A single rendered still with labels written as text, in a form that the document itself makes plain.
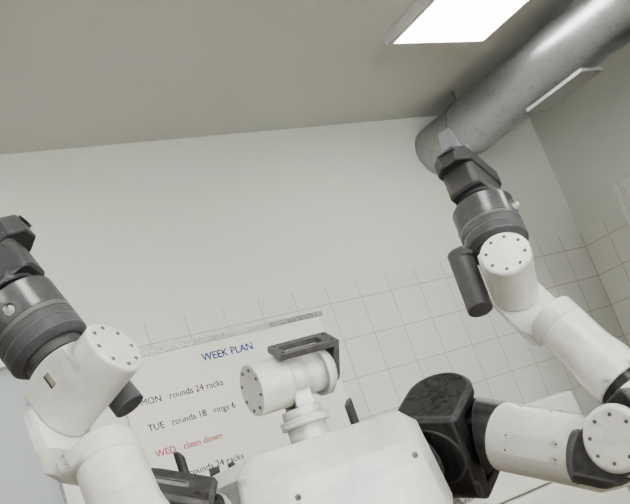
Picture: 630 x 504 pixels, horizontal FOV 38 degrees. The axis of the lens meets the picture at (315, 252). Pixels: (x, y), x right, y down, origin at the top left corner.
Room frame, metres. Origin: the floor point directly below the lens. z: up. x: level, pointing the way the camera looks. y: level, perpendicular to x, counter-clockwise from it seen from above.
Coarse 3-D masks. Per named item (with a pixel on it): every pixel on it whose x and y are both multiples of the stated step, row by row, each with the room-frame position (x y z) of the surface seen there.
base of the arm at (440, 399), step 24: (432, 384) 1.27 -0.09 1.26; (456, 384) 1.25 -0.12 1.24; (408, 408) 1.24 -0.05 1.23; (432, 408) 1.22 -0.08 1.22; (456, 408) 1.21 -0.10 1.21; (432, 432) 1.21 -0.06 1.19; (456, 432) 1.20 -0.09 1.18; (456, 456) 1.22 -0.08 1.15; (456, 480) 1.25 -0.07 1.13; (480, 480) 1.26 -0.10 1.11
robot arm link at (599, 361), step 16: (560, 320) 1.12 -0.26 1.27; (576, 320) 1.12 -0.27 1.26; (592, 320) 1.13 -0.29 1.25; (560, 336) 1.12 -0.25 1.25; (576, 336) 1.11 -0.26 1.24; (592, 336) 1.11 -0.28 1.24; (608, 336) 1.11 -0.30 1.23; (560, 352) 1.13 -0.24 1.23; (576, 352) 1.11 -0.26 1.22; (592, 352) 1.10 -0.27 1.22; (608, 352) 1.09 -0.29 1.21; (624, 352) 1.09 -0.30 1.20; (576, 368) 1.11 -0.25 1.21; (592, 368) 1.09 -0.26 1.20; (608, 368) 1.08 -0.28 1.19; (624, 368) 1.08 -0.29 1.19; (592, 384) 1.10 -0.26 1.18; (608, 384) 1.08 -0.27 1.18; (624, 384) 1.07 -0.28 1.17; (608, 400) 1.06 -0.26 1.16; (624, 400) 1.05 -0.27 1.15
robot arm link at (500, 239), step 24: (504, 216) 1.18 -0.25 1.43; (480, 240) 1.19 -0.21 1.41; (504, 240) 1.14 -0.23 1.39; (456, 264) 1.20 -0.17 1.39; (480, 264) 1.18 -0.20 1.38; (504, 264) 1.13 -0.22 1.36; (528, 264) 1.13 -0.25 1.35; (480, 288) 1.18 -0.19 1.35; (504, 288) 1.16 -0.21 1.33; (528, 288) 1.17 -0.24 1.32; (480, 312) 1.19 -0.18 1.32
